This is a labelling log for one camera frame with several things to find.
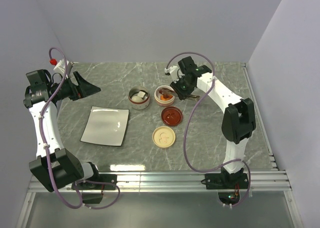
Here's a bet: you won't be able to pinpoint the metal serving tongs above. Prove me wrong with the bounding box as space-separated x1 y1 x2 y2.
159 87 201 100

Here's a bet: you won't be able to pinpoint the orange fried shrimp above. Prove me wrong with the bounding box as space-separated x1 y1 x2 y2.
160 94 173 101

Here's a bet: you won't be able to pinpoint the dark red sausage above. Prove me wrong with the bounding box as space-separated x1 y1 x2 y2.
158 87 175 93

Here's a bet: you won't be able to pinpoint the sushi roll piece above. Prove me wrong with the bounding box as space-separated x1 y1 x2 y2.
137 91 148 99

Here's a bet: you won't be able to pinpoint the white rice ball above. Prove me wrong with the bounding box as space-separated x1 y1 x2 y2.
131 95 143 103

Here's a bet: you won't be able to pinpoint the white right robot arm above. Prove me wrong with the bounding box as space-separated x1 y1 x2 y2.
164 53 256 189

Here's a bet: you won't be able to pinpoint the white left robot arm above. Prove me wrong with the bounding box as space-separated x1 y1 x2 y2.
23 69 101 192

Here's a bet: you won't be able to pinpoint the pink lunch bowl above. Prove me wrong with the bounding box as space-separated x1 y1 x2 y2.
154 85 176 107

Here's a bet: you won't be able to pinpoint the metal lunch tin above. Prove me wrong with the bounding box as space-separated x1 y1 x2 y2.
128 86 150 110

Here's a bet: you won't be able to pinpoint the red round lid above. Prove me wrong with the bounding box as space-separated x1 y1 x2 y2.
160 106 183 126

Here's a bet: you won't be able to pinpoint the white square plate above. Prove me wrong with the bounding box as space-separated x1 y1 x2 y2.
80 106 130 146

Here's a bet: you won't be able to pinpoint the beige round lid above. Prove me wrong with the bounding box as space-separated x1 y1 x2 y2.
152 126 176 149

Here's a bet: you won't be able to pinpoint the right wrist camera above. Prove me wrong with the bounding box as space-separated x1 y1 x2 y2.
164 65 179 76

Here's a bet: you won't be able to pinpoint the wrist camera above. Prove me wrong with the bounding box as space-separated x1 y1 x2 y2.
164 65 179 76
49 59 73 75

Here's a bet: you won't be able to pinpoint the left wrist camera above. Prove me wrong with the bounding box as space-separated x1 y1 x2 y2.
49 59 73 75

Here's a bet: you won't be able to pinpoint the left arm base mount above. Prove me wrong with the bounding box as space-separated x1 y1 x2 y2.
71 174 120 207

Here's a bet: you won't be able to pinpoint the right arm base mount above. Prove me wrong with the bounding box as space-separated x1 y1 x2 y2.
201 169 251 208

